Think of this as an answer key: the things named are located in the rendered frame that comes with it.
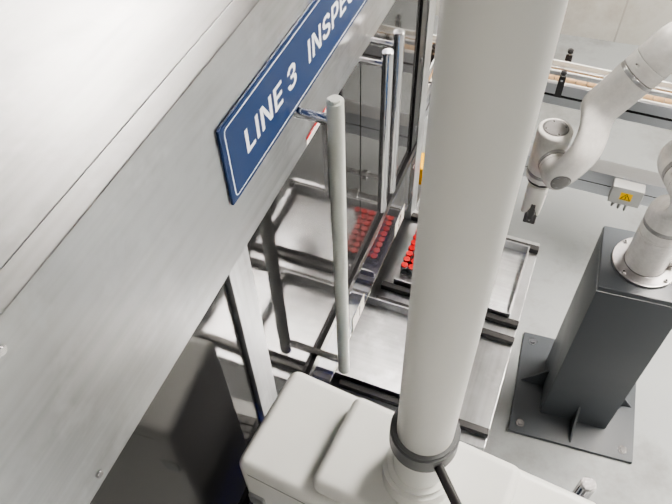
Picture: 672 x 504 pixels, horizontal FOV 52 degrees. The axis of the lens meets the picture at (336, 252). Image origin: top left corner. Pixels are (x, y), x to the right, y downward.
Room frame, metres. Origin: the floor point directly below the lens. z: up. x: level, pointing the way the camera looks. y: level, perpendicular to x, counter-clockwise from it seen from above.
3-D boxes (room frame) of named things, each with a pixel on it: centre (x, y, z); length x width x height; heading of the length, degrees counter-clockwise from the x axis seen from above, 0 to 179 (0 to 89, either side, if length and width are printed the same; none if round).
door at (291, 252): (0.82, 0.04, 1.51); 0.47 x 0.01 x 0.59; 157
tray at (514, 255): (1.22, -0.37, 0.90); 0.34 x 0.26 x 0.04; 66
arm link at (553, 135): (1.23, -0.53, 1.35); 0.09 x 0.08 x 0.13; 0
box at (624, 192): (1.85, -1.17, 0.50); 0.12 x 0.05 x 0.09; 67
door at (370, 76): (1.23, -0.14, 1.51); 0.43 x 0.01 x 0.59; 157
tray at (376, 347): (0.96, -0.13, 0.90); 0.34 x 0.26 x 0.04; 67
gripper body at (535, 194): (1.23, -0.53, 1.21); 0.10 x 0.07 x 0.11; 157
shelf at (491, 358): (1.08, -0.27, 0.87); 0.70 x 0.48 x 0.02; 157
